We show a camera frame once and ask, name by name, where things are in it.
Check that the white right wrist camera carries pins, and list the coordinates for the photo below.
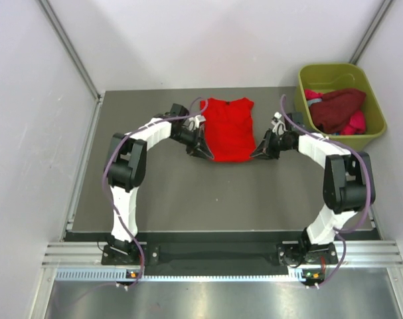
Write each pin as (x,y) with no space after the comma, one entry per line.
(278,125)

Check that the aluminium frame post right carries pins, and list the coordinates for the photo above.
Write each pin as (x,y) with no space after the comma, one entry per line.
(377,19)

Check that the olive green plastic bin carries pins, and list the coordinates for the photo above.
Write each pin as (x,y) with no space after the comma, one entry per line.
(330,77)

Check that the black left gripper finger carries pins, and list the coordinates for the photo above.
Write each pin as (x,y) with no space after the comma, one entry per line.
(202,141)
(201,153)

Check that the aluminium frame post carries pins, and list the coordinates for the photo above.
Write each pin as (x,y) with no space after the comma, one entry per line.
(67,45)
(377,19)

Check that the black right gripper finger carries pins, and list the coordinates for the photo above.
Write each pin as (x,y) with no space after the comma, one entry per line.
(266,157)
(262,147)

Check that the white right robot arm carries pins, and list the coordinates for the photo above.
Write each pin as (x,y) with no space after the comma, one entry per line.
(348,186)

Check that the maroon shirt in bin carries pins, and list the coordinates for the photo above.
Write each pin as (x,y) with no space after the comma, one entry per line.
(335,109)

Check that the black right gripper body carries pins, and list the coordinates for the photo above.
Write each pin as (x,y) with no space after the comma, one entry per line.
(278,143)

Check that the aluminium frame post left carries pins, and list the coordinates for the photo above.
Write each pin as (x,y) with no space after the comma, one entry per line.
(67,45)

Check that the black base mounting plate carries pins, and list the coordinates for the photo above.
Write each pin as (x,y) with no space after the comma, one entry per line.
(217,253)

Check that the aluminium front rail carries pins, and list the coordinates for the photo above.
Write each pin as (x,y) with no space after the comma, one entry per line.
(82,262)

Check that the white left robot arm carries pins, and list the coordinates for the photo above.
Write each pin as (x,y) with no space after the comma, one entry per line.
(126,163)

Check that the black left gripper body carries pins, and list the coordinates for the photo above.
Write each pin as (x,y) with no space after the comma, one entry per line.
(191,139)

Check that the pink shirt in bin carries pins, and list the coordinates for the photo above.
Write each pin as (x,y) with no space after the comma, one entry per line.
(357,123)

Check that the red t shirt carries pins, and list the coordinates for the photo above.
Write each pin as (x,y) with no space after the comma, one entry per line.
(228,129)

